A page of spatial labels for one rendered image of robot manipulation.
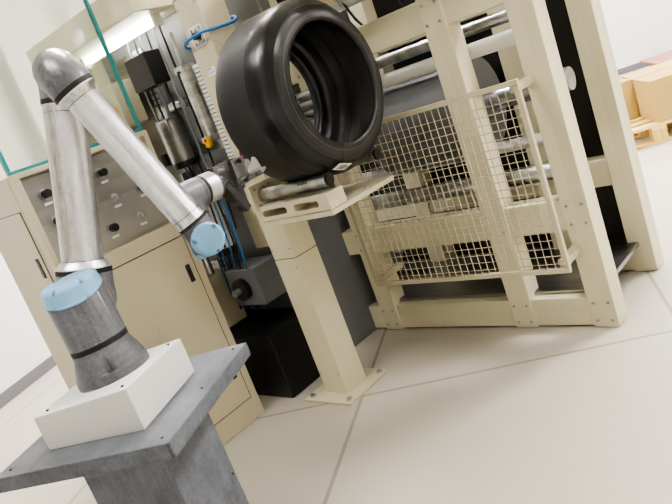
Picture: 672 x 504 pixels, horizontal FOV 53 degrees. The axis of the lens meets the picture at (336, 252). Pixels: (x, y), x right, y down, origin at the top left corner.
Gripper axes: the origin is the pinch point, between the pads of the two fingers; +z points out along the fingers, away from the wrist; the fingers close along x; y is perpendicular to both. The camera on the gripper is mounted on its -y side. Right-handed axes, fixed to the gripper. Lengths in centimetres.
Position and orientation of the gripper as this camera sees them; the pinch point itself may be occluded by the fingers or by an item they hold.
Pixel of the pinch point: (262, 170)
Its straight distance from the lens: 216.6
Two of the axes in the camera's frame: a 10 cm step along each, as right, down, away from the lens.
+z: 6.1, -4.0, 6.8
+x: -7.2, 0.9, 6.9
